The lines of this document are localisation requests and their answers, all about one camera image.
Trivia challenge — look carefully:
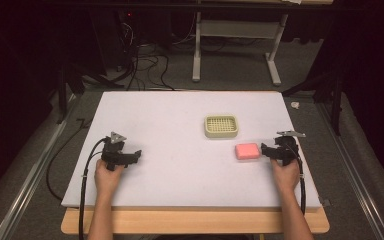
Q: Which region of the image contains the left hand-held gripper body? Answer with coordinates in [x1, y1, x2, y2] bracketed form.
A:
[100, 131, 128, 172]

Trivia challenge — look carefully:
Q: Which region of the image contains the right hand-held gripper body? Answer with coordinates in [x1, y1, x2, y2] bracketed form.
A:
[274, 130, 307, 167]

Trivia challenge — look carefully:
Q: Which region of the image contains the pink soap bar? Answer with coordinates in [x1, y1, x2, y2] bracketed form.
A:
[234, 142, 261, 161]

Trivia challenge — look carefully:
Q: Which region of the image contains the pale green soap dish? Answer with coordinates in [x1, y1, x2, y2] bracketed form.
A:
[203, 114, 240, 140]

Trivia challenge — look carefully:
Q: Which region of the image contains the person's left hand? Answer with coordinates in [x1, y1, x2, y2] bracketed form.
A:
[93, 158, 126, 198]

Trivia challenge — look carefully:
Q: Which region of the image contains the person's right hand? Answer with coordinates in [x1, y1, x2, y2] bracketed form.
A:
[270, 157, 301, 196]

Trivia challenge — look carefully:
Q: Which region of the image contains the white foam mat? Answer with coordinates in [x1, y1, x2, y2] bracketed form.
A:
[60, 90, 322, 212]

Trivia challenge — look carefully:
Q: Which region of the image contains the black stand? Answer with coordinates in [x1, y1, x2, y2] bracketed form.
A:
[56, 63, 125, 125]
[280, 71, 345, 137]

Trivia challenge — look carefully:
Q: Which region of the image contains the wooden table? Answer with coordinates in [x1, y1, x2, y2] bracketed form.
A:
[60, 206, 331, 235]

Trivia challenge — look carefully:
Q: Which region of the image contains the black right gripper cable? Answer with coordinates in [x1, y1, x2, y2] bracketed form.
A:
[289, 143, 307, 215]

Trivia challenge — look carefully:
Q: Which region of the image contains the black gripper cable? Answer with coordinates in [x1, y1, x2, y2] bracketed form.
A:
[77, 137, 109, 240]
[289, 143, 307, 215]

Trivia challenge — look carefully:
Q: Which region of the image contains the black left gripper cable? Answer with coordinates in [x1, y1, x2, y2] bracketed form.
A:
[77, 137, 109, 240]

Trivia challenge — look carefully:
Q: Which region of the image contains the black floor cable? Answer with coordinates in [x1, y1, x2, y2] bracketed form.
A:
[45, 117, 94, 202]

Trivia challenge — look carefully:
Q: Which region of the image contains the metal floor rail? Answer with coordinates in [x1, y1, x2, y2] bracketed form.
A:
[315, 101, 384, 240]
[0, 94, 78, 240]

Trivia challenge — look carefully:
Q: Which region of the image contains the bundle of black cables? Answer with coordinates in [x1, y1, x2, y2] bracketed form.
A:
[115, 13, 177, 92]

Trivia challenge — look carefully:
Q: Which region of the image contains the white desk frame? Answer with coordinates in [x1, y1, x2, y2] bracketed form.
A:
[191, 9, 290, 87]

